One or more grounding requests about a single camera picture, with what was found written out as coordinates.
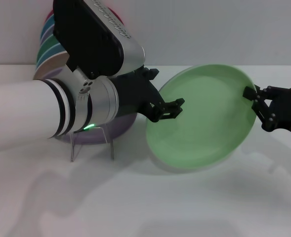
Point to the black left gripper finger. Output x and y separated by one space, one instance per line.
152 73
167 111

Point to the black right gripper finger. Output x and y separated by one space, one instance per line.
250 93
265 116

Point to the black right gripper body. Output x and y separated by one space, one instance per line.
286 111

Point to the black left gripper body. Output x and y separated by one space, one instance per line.
135 93

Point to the light green plate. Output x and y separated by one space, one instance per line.
204 118

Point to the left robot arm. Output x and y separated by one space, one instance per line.
19 111

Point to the lilac plate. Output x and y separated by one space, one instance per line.
120 126

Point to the clear acrylic plate rack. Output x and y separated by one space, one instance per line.
71 148

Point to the beige plate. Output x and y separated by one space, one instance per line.
54 64

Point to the light blue plate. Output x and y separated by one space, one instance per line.
46 57

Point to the dark green plate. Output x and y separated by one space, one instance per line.
49 45

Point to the dark blue plate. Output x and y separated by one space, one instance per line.
47 26

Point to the maroon plate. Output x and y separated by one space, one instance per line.
50 14

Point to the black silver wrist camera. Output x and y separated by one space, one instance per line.
91 37

